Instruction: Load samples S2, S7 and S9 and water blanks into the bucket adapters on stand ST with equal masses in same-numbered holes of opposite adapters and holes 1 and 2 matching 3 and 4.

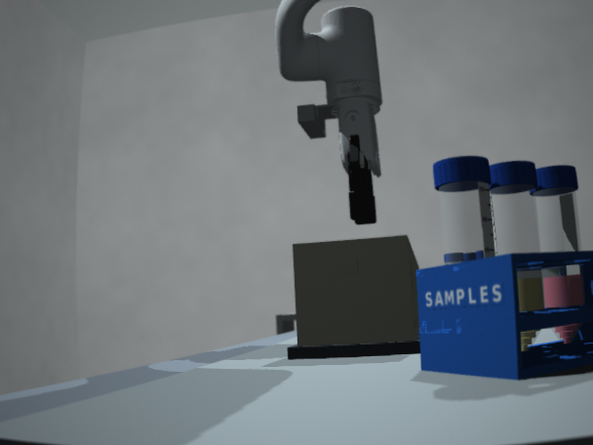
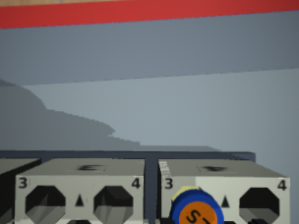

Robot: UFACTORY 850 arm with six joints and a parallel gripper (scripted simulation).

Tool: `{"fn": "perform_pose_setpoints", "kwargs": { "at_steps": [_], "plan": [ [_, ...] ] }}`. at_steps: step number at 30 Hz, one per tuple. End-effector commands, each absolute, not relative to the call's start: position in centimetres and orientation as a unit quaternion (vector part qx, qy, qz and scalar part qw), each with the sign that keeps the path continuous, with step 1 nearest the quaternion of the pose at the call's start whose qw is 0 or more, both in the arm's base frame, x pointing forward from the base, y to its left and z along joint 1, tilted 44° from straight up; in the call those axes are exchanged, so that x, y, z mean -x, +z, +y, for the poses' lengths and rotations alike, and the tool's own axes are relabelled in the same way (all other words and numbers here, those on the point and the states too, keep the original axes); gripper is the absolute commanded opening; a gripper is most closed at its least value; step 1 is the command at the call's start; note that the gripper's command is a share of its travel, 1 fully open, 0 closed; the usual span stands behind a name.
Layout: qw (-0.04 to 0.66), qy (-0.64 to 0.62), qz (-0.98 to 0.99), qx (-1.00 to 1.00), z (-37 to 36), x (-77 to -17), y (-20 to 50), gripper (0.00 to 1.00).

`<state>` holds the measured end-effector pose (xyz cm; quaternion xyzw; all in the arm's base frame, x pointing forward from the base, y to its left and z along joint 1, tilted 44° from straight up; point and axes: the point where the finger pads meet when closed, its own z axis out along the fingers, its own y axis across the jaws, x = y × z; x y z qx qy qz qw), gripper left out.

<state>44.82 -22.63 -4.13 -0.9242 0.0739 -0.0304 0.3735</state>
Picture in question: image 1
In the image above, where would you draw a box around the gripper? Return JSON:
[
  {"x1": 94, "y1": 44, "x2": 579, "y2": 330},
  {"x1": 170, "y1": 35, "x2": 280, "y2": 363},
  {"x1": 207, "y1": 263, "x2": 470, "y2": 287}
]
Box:
[{"x1": 331, "y1": 100, "x2": 381, "y2": 224}]

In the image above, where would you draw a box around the blue tube rack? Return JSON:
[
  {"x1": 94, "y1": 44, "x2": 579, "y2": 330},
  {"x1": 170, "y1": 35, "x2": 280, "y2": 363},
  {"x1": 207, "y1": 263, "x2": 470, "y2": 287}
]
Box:
[{"x1": 416, "y1": 251, "x2": 593, "y2": 380}]

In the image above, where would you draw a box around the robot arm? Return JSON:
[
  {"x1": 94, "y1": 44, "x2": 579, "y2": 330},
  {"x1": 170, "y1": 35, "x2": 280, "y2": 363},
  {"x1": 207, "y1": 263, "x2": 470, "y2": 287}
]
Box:
[{"x1": 275, "y1": 0, "x2": 382, "y2": 139}]

